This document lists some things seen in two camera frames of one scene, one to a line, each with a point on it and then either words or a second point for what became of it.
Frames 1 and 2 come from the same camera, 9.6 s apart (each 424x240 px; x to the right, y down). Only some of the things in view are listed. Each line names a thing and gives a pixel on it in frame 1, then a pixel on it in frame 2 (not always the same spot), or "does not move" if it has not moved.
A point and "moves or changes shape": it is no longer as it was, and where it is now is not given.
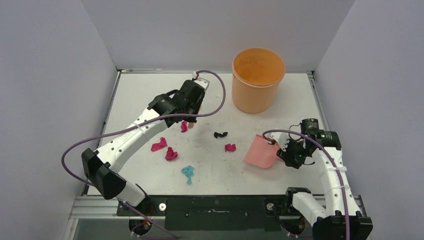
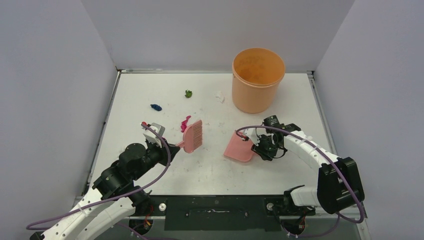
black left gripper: (198, 105) -> (163, 151)
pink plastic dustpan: (261, 154) moves or changes shape
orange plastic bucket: (256, 73) does not move
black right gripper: (286, 156) -> (261, 147)
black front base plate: (215, 213) does not move
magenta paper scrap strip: (184, 126) does not move
